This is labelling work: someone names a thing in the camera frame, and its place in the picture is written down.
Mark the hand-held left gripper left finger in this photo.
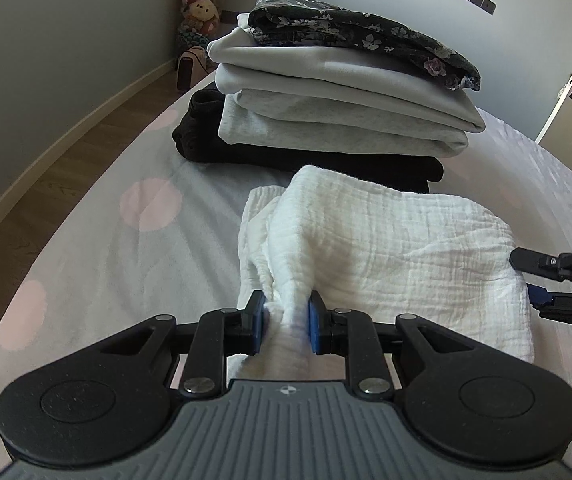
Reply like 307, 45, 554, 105
88, 289, 268, 397

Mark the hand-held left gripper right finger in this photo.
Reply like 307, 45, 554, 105
307, 290, 487, 399

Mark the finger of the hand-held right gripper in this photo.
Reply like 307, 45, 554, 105
510, 244, 572, 292
526, 284, 572, 321

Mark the white muslin garment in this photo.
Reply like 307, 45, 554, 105
236, 164, 537, 382

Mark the white pink-dotted bed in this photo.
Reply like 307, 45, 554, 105
0, 72, 572, 480

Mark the black folded garment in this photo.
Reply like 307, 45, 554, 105
172, 89, 444, 195

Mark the heather grey folded garment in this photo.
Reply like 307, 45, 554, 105
216, 87, 469, 159

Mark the light grey folded sweatshirt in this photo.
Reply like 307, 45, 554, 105
206, 12, 487, 136

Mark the small pink appliance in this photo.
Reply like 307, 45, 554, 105
177, 45, 210, 92

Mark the dark floral folded garment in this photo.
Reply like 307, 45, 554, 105
247, 0, 482, 93

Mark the hanging column of plush toys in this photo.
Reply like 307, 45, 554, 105
180, 0, 233, 53

